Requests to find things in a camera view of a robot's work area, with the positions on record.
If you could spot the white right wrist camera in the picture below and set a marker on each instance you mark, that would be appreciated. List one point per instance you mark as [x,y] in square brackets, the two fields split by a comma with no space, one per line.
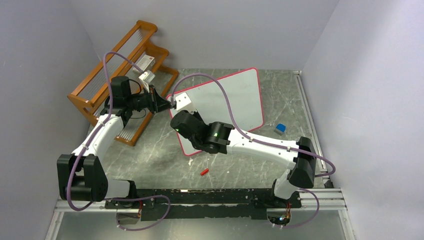
[184,103]

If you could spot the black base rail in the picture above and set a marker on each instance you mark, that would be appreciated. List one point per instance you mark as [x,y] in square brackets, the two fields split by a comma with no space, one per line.
[205,203]

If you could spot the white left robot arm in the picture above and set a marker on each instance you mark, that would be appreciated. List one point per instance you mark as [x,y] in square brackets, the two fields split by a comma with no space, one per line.
[81,176]

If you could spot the aluminium frame rail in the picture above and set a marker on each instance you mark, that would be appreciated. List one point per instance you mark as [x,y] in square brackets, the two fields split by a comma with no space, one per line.
[346,224]

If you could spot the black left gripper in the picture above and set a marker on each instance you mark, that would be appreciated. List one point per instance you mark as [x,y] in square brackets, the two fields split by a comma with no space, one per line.
[156,103]

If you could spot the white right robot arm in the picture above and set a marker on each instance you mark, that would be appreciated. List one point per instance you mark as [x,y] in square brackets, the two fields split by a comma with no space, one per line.
[296,157]

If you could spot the white red box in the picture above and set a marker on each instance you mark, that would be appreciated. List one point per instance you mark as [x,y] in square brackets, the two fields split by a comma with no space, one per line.
[144,63]

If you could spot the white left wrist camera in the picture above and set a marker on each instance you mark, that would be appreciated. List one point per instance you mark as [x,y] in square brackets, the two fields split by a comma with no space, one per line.
[146,77]

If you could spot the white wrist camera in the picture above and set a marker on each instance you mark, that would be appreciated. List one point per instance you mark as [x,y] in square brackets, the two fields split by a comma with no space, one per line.
[146,77]
[184,103]

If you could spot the blue eraser block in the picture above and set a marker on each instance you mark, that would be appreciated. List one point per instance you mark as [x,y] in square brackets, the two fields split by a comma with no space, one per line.
[280,129]

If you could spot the orange wooden rack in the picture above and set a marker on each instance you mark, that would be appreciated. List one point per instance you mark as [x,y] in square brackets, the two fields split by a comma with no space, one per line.
[90,95]

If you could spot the red marker cap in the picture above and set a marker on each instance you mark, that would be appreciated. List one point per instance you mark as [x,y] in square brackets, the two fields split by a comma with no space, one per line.
[204,172]

